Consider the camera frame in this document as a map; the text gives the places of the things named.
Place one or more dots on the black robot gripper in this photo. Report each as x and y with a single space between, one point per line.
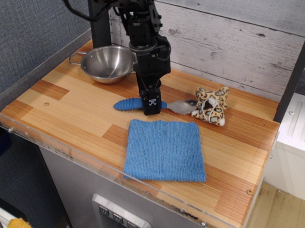
153 62

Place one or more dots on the black vertical post right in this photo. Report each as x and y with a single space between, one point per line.
291 86

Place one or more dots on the clear acrylic table guard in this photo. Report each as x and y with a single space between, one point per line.
84 139

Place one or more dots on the white side cabinet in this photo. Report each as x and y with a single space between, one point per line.
286 168

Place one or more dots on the silver cabinet control panel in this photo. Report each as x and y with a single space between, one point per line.
110 215

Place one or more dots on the leopard print plush toy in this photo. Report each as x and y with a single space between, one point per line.
211 105

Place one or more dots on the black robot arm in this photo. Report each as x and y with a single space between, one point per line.
142 24

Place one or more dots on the yellow object bottom left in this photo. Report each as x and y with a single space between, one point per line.
18 223

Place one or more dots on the blue handled metal spoon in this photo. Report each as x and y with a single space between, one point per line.
178 107

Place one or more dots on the stainless steel bowl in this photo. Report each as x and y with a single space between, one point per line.
106 64

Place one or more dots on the blue folded cloth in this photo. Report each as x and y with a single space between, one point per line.
164 151

